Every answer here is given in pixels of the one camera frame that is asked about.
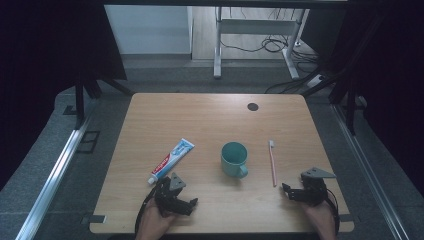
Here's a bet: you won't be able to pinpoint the person's left hand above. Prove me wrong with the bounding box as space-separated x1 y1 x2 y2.
134 198 178 240

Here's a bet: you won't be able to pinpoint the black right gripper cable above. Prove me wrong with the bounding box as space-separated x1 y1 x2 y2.
325 188 342 234

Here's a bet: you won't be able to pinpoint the pink toothbrush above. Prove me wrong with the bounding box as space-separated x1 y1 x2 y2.
268 139 278 188

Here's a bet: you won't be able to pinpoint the teal cup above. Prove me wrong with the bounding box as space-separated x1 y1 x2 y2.
220 141 250 180

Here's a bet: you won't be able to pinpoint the aluminium rail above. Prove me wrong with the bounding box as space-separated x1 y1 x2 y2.
14 114 93 240
332 103 403 240

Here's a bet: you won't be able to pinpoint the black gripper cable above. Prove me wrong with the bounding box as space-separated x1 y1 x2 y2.
325 188 342 234
134 186 158 235

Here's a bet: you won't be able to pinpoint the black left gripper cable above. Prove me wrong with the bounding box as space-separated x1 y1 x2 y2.
134 186 158 235

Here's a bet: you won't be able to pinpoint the dark curtain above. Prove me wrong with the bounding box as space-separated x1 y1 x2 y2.
329 0 424 198
0 0 128 192

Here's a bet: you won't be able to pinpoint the white power strip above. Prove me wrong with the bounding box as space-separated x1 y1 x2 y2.
306 74 327 89

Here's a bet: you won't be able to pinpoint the black metal stand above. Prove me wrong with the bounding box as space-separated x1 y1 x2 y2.
73 74 136 130
300 13 384 136

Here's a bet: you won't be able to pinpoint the toothpaste tube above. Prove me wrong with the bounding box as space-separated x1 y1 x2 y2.
147 138 196 186

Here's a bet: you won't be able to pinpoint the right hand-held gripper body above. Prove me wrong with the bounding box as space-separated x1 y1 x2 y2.
298 166 337 207

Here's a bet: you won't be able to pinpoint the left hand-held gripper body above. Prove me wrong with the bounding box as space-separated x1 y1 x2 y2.
154 172 188 218

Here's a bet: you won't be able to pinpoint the black floor cables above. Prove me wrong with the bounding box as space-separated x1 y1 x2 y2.
219 34 323 95

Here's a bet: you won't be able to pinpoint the white desk frame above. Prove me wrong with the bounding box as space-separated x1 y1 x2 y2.
212 6 310 81

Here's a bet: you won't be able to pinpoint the black overhead beam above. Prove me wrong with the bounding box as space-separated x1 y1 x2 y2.
96 0 350 10

